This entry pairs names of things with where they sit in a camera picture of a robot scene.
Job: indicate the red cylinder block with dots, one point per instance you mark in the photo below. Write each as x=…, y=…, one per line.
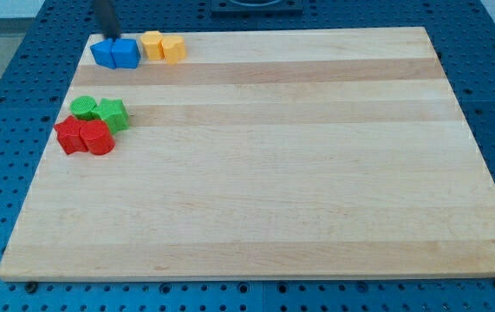
x=97, y=137

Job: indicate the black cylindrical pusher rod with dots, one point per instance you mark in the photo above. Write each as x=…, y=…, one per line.
x=106, y=17

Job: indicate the yellow hexagon block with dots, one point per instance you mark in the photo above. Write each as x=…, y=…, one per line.
x=151, y=44

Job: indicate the red star block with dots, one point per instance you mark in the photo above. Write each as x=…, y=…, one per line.
x=68, y=135

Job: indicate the yellow heart block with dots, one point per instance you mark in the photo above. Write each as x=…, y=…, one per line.
x=174, y=48

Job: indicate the blue triangle block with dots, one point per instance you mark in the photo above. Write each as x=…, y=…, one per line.
x=125, y=53

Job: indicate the blue cube block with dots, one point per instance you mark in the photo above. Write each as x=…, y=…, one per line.
x=102, y=53

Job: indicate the green cylinder block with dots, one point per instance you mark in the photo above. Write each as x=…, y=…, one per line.
x=82, y=107

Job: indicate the light wooden board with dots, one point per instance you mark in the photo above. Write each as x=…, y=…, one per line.
x=267, y=155

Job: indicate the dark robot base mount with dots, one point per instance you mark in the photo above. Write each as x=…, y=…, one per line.
x=226, y=7

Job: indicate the green star block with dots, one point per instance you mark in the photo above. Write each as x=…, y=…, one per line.
x=113, y=113

